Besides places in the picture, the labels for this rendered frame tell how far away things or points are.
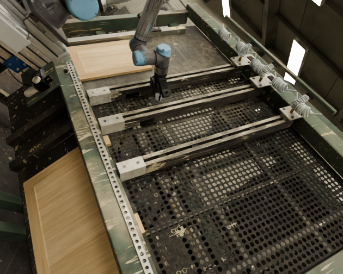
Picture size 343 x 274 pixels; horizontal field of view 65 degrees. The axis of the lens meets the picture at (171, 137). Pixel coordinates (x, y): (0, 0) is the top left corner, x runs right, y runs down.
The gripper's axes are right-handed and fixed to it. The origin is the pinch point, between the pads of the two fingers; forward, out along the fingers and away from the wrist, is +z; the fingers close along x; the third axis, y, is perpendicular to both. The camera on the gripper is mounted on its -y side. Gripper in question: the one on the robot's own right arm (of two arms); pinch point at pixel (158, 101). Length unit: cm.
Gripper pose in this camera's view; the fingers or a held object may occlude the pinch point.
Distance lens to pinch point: 161.7
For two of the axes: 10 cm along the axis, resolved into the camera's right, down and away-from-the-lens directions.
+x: -8.9, 2.5, -3.8
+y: -4.4, -7.2, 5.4
